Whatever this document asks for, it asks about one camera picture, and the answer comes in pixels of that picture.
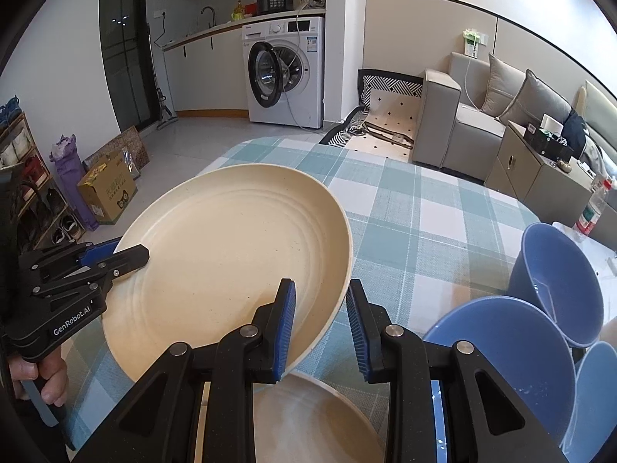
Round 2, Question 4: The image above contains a blue bowl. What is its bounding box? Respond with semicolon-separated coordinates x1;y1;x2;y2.
561;340;617;463
421;295;578;445
507;221;606;348

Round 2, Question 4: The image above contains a marble coffee table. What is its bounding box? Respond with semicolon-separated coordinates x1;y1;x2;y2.
551;221;617;300

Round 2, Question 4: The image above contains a grey side cabinet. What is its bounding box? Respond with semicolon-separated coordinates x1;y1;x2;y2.
484;120;604;225

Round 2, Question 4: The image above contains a black glass door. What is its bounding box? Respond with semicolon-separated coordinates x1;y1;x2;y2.
98;0;160;131

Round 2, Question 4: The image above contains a wooden shoe rack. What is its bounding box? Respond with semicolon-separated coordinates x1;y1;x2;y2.
0;111;86;252

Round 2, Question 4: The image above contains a grey cushion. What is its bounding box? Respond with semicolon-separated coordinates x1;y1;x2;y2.
480;52;526;117
498;68;575;129

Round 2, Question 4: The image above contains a black open box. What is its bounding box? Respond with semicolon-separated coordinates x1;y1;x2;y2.
523;122;575;160

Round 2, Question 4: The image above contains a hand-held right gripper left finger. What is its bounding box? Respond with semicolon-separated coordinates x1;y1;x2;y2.
70;278;298;463

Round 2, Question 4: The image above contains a person's left hand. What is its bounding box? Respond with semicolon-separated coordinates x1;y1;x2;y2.
10;346;69;405

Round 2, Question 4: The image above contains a purple bag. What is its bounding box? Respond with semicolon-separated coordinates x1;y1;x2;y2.
50;133;100;233

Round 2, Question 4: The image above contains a shoe rack with shoes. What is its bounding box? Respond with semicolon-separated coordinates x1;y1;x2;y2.
0;96;83;247

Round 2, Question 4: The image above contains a grey sofa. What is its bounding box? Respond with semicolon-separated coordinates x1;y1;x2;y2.
409;51;587;179

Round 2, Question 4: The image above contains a printed cardboard box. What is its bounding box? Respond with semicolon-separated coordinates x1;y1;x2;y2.
76;149;138;225

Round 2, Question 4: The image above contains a white washing machine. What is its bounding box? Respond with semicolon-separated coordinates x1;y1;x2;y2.
240;15;327;130

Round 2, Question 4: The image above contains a teal checked tablecloth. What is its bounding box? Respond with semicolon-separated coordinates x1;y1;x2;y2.
62;135;545;463

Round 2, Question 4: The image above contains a bed with padded headboard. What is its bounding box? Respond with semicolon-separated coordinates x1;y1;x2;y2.
578;79;617;175

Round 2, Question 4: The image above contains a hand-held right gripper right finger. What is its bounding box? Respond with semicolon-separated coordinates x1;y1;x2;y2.
346;278;572;463

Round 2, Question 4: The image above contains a white kitchen base cabinet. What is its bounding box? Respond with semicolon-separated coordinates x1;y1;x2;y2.
162;22;252;118

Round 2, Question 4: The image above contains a black pressure cooker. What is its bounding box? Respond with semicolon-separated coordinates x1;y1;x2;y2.
253;0;296;17

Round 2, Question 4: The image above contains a dark jacket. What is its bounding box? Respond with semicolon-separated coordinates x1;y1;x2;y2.
561;108;589;155

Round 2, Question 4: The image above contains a white wall socket panel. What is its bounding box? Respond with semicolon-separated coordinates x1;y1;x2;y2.
461;28;487;59

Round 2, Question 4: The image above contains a cream plate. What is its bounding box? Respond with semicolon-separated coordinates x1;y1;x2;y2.
253;370;387;463
99;163;354;386

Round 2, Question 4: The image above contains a clear water bottle red label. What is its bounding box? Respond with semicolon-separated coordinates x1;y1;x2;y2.
573;176;613;242

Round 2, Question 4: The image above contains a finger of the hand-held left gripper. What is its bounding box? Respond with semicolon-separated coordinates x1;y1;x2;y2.
31;244;150;300
19;237;124;281

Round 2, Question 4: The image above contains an upright floor mop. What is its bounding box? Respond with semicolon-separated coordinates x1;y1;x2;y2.
151;19;177;130

